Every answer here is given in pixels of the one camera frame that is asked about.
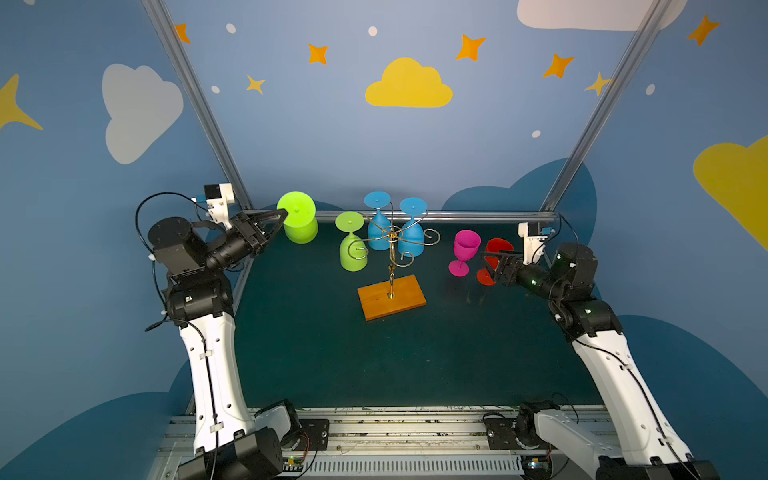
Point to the blue wine glass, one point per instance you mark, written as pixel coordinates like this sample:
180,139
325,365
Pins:
411,242
379,225

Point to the left aluminium corner post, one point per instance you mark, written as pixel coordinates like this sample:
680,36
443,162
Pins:
161,20

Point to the orange wooden rack base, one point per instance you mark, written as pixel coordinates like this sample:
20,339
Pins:
388,298

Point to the aluminium corner post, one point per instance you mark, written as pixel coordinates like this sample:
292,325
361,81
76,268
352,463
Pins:
636,51
161,20

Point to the right blue wine glass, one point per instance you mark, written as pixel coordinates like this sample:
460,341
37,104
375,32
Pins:
411,242

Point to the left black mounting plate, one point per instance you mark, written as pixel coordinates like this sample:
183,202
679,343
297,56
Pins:
314,435

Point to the horizontal aluminium back rail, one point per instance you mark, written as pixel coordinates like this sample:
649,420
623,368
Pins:
460,217

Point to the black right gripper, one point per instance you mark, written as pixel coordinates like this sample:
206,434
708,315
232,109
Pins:
512,271

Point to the black mounting plate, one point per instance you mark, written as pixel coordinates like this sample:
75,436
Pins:
314,435
504,433

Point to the right aluminium corner post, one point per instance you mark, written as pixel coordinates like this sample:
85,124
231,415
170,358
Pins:
636,51

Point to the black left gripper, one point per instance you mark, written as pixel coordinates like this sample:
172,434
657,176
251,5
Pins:
255,229

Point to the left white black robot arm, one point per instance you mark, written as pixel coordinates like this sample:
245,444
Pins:
229,442

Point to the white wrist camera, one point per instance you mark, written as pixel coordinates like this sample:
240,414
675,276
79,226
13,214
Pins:
218,198
534,236

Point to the gold wire glass rack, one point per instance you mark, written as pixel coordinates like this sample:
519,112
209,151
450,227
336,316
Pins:
430,233

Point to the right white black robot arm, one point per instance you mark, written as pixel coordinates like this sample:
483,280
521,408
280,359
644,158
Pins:
649,447

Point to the green wine glass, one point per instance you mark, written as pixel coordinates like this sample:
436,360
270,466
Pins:
352,251
300,225

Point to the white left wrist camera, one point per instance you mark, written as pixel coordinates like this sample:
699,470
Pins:
218,198

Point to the pink wine glass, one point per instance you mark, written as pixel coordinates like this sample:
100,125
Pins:
465,247

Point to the red wine glass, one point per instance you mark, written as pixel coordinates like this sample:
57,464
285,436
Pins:
493,245

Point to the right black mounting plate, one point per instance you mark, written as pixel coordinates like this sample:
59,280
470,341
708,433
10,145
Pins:
504,433

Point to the aluminium front base rails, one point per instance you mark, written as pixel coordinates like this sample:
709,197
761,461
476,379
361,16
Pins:
447,442

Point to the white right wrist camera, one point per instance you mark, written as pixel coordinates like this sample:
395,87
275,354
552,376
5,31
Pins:
534,236

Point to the left blue wine glass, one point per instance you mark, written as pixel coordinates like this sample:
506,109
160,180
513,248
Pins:
379,225

